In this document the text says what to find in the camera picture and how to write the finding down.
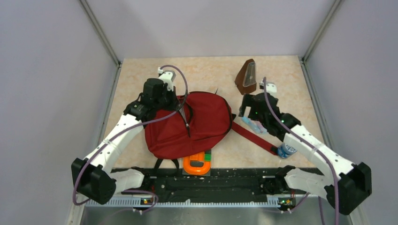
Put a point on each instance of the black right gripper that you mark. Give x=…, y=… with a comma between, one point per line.
x=248, y=101

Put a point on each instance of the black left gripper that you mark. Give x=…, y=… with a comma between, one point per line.
x=174, y=101

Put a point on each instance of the light blue packaged item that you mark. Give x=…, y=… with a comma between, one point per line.
x=255, y=126

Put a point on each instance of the red student backpack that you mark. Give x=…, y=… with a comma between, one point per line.
x=203, y=122

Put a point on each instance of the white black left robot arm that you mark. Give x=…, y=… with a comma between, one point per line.
x=93, y=176

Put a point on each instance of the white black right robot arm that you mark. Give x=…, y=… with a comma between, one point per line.
x=343, y=183

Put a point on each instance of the brown wooden metronome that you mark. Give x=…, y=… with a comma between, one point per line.
x=245, y=80

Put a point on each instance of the small green block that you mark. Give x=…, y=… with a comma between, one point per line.
x=207, y=157

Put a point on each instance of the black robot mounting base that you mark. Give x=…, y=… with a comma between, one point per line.
x=224, y=185

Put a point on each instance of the orange letter e toy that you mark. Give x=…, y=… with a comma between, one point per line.
x=196, y=164

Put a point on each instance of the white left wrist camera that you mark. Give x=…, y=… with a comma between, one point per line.
x=168, y=77

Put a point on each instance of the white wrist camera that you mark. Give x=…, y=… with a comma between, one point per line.
x=271, y=88
x=168, y=77

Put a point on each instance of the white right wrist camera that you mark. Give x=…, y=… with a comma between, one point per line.
x=271, y=88

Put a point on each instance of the dark grey square base plate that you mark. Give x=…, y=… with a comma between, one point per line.
x=206, y=172

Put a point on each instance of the aluminium frame rail right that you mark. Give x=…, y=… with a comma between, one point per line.
x=316, y=92

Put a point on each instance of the aluminium frame rail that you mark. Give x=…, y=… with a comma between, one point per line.
x=316, y=92
x=108, y=86

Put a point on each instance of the aluminium frame rail left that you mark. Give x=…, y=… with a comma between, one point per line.
x=108, y=86

